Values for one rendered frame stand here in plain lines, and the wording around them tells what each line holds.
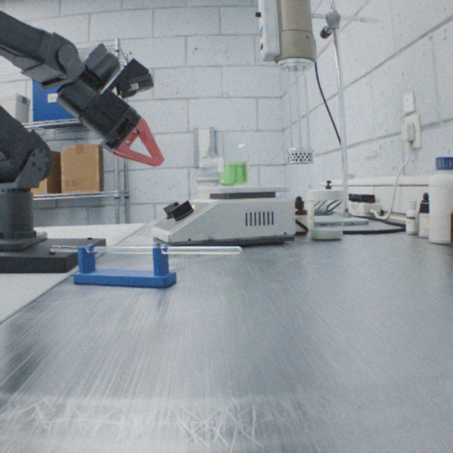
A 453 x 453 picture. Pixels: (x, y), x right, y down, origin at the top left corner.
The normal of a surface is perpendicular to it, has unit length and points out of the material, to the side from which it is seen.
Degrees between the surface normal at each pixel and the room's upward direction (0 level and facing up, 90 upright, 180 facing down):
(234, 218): 90
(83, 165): 91
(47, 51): 94
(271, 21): 90
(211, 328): 0
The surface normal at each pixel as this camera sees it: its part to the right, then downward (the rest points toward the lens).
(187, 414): -0.03, -1.00
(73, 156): 0.15, 0.06
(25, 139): 0.84, 0.04
